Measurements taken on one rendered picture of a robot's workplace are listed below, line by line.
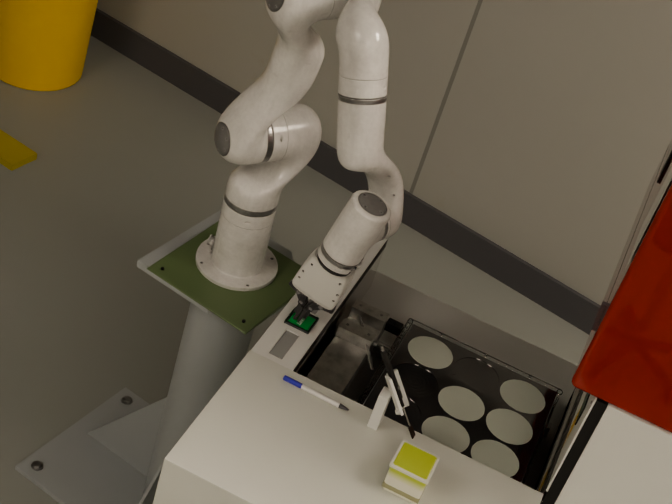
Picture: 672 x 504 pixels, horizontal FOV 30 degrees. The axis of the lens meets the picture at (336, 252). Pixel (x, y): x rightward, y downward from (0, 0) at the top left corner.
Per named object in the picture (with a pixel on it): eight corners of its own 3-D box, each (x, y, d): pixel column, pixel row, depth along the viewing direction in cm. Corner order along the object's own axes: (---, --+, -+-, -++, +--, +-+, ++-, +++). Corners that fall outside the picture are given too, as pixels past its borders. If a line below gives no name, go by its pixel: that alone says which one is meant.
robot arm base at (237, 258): (179, 267, 282) (192, 202, 271) (220, 226, 297) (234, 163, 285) (253, 303, 278) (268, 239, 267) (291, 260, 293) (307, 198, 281)
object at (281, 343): (371, 284, 296) (388, 238, 288) (275, 421, 252) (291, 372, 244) (336, 268, 298) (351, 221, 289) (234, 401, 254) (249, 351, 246)
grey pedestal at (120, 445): (14, 469, 331) (52, 225, 283) (124, 390, 364) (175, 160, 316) (162, 582, 315) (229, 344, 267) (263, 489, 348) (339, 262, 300)
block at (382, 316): (386, 323, 276) (390, 313, 275) (381, 331, 274) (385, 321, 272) (354, 308, 278) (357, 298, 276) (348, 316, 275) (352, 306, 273)
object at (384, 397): (399, 428, 239) (420, 379, 231) (392, 441, 236) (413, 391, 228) (371, 414, 240) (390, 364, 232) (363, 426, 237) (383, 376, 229)
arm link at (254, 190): (215, 187, 277) (233, 96, 262) (287, 176, 286) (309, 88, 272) (238, 220, 269) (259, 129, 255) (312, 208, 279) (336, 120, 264)
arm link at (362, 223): (344, 228, 249) (314, 240, 242) (374, 182, 241) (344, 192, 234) (372, 258, 246) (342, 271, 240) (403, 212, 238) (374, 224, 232)
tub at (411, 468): (429, 481, 230) (440, 456, 226) (416, 508, 224) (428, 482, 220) (392, 463, 231) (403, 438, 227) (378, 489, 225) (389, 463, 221)
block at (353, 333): (374, 343, 270) (377, 333, 268) (368, 351, 267) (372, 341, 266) (340, 327, 271) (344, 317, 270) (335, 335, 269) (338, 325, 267)
